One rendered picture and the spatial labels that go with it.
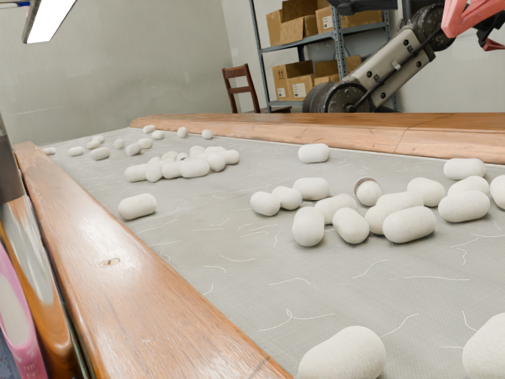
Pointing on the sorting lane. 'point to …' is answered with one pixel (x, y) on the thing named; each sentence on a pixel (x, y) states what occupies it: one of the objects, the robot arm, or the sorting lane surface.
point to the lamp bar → (35, 19)
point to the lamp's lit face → (49, 19)
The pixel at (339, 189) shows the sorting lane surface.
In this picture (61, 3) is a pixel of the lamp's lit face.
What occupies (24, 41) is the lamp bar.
